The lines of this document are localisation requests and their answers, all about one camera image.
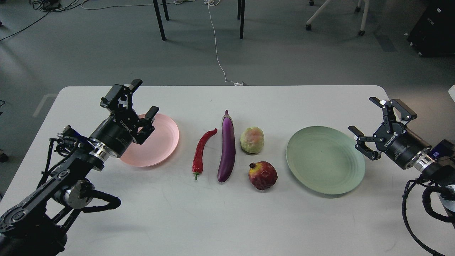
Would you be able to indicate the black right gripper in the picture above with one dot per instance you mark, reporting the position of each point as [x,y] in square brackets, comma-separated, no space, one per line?
[401,145]

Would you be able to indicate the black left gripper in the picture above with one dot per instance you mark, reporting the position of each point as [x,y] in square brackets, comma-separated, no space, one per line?
[123,126]

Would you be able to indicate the red chili pepper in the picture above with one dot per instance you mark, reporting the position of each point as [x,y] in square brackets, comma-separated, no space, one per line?
[197,164]

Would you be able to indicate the green pink guava fruit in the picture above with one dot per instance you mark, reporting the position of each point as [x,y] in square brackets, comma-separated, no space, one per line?
[252,140]

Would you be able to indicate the red pomegranate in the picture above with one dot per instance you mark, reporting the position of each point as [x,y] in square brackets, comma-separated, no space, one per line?
[262,175]

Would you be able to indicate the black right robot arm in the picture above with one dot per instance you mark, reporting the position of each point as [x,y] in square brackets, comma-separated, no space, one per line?
[437,176]

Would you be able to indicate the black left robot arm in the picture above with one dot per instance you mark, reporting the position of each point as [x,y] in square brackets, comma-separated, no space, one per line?
[38,225]

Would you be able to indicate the pink plate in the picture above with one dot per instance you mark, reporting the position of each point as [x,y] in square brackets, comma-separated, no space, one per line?
[157,148]

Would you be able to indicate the green plate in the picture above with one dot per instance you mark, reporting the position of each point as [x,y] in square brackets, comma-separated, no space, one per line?
[325,160]

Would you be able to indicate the black equipment case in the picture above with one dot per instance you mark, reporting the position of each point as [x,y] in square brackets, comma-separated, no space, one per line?
[434,33]

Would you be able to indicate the purple eggplant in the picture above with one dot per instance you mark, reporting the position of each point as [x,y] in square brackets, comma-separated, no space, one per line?
[228,148]

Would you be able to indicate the white chair base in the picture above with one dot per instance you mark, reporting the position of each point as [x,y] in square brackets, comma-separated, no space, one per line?
[358,16]

